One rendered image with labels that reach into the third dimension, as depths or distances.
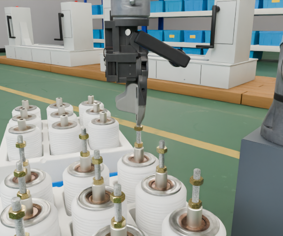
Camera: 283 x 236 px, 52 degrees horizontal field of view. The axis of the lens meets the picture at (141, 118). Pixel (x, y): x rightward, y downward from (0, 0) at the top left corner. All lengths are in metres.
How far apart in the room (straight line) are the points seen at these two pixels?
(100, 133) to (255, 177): 0.45
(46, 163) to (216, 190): 0.57
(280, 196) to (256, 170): 0.07
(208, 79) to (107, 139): 1.60
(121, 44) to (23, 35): 4.24
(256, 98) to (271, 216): 1.51
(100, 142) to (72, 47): 2.79
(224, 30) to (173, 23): 7.92
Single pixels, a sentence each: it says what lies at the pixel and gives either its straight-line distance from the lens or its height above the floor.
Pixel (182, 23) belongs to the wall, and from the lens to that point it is 10.05.
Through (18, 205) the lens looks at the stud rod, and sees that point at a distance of 0.37.
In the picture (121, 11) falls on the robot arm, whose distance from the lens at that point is 0.56.
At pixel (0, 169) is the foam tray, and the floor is 0.17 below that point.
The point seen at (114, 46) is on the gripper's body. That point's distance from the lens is 0.58.
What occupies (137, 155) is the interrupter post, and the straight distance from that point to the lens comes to 0.64.
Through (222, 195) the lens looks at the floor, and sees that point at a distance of 1.04.
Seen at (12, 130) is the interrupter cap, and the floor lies 0.25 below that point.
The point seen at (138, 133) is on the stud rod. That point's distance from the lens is 0.63.
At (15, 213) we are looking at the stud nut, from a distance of 0.37.
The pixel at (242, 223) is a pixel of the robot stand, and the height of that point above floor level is 0.09.
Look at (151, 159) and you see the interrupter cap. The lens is 0.65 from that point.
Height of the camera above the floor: 0.53
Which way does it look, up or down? 17 degrees down
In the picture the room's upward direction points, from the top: straight up
